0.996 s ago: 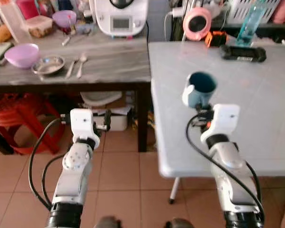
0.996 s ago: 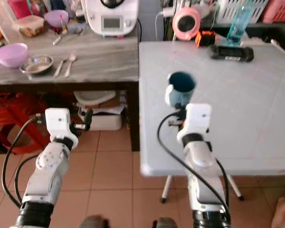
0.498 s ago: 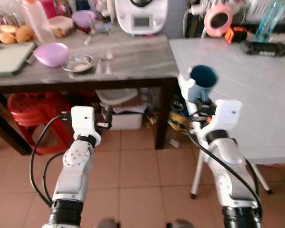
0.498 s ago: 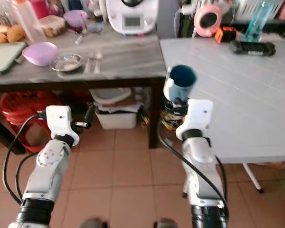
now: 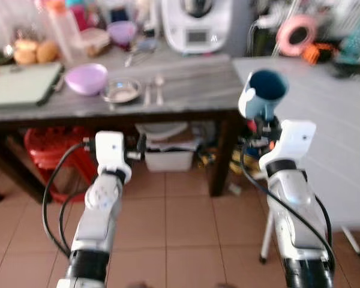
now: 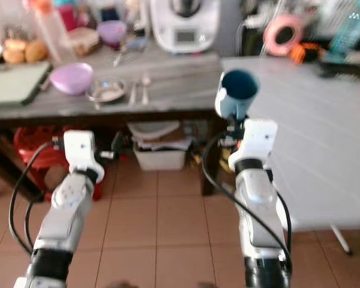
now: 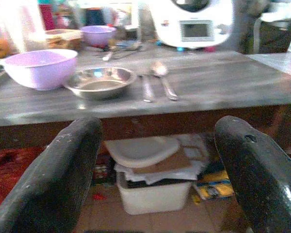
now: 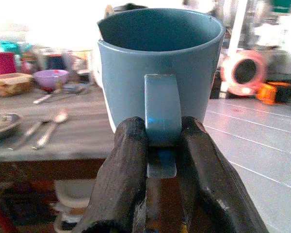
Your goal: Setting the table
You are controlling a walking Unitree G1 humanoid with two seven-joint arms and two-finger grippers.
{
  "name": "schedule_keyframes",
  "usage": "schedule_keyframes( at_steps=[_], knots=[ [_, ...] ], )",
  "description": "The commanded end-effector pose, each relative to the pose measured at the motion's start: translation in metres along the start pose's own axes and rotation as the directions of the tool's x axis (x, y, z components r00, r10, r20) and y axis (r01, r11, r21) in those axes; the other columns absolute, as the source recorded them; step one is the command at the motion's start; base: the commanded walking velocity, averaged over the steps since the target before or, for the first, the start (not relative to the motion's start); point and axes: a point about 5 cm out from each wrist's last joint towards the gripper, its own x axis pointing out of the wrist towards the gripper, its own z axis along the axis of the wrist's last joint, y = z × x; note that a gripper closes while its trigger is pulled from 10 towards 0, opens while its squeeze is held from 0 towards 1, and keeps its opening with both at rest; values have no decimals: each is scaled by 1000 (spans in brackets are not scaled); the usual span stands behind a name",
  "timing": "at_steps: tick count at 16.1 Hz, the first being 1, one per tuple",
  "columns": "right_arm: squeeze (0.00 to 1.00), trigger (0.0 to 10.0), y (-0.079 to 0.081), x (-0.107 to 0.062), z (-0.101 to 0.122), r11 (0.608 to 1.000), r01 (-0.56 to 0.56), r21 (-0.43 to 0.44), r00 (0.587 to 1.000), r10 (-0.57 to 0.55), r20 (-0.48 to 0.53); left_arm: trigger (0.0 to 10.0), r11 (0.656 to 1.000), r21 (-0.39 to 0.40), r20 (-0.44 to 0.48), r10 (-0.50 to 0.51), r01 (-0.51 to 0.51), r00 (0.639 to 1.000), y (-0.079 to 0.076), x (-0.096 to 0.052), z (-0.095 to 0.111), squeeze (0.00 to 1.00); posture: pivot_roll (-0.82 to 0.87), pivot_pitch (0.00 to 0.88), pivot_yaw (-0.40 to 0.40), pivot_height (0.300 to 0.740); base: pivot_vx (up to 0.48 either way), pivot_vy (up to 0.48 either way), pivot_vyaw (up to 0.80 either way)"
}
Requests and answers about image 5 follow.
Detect blue cup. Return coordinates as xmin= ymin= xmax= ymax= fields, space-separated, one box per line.
xmin=238 ymin=68 xmax=289 ymax=120

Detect white plastic bin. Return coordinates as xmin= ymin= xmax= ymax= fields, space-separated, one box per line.
xmin=134 ymin=121 xmax=197 ymax=173

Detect metal fork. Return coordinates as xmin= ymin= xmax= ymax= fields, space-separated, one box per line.
xmin=143 ymin=80 xmax=152 ymax=108

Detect shallow glass bowl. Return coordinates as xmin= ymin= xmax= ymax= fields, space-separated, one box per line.
xmin=101 ymin=79 xmax=142 ymax=105

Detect white folding table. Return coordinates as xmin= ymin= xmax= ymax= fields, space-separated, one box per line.
xmin=230 ymin=56 xmax=360 ymax=265

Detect metal spoon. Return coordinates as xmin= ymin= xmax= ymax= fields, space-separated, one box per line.
xmin=154 ymin=74 xmax=166 ymax=107

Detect red plastic stool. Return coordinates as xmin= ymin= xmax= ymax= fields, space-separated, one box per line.
xmin=23 ymin=125 xmax=101 ymax=203

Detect dark wooden table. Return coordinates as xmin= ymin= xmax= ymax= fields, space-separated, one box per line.
xmin=0 ymin=47 xmax=248 ymax=203

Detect large purple bowl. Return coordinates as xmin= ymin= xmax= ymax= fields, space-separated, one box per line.
xmin=64 ymin=62 xmax=109 ymax=97

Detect orange object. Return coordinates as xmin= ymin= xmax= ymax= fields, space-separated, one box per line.
xmin=301 ymin=43 xmax=337 ymax=65

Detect small purple bowl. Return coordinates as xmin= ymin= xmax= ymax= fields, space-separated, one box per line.
xmin=106 ymin=20 xmax=139 ymax=48

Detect white kitchen appliance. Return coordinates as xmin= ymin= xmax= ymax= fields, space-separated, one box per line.
xmin=160 ymin=0 xmax=234 ymax=55

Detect teal water bottle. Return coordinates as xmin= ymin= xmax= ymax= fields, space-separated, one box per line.
xmin=338 ymin=11 xmax=360 ymax=64

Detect pale green cutting board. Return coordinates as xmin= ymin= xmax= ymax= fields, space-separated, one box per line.
xmin=0 ymin=61 xmax=65 ymax=109

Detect clear bottle orange cap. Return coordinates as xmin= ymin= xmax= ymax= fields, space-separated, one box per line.
xmin=41 ymin=0 xmax=88 ymax=66

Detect brown bread rolls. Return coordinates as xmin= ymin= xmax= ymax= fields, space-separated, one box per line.
xmin=13 ymin=38 xmax=61 ymax=66

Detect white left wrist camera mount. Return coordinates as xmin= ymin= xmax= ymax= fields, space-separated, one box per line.
xmin=94 ymin=131 xmax=133 ymax=182

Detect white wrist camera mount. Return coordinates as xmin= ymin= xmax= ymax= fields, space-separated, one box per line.
xmin=94 ymin=131 xmax=133 ymax=182
xmin=259 ymin=119 xmax=317 ymax=173

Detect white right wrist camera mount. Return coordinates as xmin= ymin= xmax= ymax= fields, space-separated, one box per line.
xmin=259 ymin=119 xmax=317 ymax=173

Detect pink round ring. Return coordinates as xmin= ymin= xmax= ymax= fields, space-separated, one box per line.
xmin=275 ymin=14 xmax=319 ymax=58

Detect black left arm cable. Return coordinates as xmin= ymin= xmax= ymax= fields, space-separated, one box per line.
xmin=42 ymin=140 xmax=98 ymax=260

